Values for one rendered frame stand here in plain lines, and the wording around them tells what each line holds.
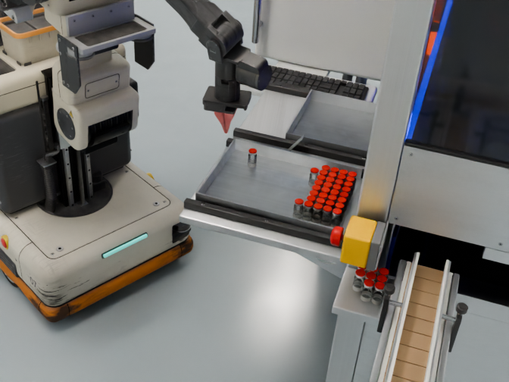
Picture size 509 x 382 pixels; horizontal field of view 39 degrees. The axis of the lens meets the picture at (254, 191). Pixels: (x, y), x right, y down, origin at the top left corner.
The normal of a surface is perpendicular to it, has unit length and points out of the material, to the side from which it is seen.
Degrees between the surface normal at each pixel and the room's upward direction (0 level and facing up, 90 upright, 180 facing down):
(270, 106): 0
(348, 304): 0
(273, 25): 90
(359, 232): 0
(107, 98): 8
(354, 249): 90
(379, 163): 90
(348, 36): 90
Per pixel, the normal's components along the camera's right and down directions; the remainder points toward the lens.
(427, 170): -0.32, 0.55
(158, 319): 0.06, -0.80
